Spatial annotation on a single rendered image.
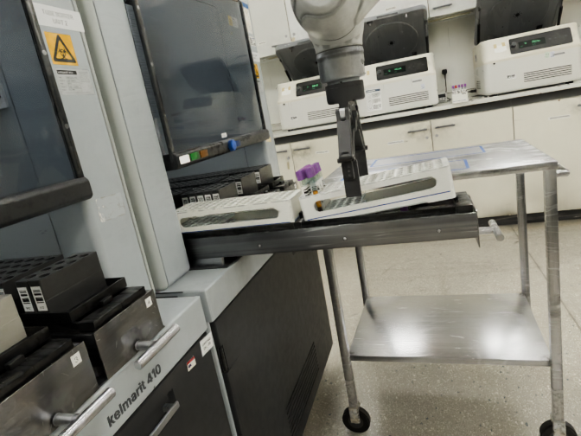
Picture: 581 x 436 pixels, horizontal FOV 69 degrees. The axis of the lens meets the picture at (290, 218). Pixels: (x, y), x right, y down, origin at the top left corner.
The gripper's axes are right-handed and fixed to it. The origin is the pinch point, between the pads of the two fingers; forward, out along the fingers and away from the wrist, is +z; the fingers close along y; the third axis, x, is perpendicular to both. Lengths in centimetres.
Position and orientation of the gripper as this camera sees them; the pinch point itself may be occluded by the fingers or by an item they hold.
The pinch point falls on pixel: (357, 183)
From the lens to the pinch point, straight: 89.1
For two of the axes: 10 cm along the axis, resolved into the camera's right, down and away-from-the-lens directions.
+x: -9.5, 1.0, 3.1
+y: 2.8, -2.8, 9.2
